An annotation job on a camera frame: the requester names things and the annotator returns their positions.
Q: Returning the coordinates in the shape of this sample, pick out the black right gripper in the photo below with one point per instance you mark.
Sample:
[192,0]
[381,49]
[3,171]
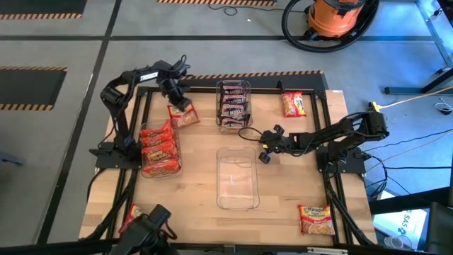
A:
[279,144]

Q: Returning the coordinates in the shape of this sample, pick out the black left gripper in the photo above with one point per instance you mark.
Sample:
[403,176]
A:
[173,90]

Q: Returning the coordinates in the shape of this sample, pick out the yellow Maruchan noodle pack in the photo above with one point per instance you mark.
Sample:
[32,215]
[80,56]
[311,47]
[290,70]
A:
[316,219]
[185,118]
[132,214]
[293,104]

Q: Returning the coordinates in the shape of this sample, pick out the orange Maruchan noodle pack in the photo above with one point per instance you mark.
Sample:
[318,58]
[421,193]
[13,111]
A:
[159,139]
[161,152]
[163,168]
[157,128]

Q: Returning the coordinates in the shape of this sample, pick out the clear plastic bin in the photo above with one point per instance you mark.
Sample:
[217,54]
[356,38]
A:
[234,129]
[237,184]
[178,124]

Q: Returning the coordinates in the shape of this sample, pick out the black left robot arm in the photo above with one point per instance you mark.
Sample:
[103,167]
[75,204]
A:
[118,117]

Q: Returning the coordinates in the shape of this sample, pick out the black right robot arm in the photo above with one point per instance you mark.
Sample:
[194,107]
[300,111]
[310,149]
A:
[336,132]

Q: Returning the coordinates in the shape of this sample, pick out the black hazard-striped floor mat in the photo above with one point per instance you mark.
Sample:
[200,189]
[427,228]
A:
[304,82]
[216,2]
[42,7]
[28,86]

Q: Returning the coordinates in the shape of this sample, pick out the orange shop vacuum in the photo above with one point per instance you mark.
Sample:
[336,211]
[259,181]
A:
[334,17]
[286,33]

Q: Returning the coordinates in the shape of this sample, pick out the white printed box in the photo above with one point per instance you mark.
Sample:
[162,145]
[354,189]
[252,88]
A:
[400,223]

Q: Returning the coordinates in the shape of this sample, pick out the clear plastic cup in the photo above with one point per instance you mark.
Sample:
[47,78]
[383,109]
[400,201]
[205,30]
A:
[396,242]

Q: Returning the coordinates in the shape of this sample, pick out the small grey flat object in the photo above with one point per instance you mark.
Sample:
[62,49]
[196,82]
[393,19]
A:
[12,160]

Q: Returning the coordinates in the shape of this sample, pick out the black chair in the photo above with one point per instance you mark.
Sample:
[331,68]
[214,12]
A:
[440,226]

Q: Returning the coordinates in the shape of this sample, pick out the black aluminium table frame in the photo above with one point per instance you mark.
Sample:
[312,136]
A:
[205,88]

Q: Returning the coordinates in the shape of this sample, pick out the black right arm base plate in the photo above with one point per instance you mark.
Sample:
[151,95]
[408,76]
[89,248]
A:
[354,166]

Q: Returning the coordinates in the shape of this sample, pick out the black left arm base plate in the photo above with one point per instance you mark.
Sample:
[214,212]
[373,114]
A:
[106,161]

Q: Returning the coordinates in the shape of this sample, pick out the silver frame bracket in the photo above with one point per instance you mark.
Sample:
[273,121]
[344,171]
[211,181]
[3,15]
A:
[327,250]

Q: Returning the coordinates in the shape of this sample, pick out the black desk leg frame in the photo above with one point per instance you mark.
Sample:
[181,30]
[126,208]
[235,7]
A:
[403,91]

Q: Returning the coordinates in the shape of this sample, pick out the black camera stand crossbar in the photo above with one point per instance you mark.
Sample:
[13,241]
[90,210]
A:
[53,249]

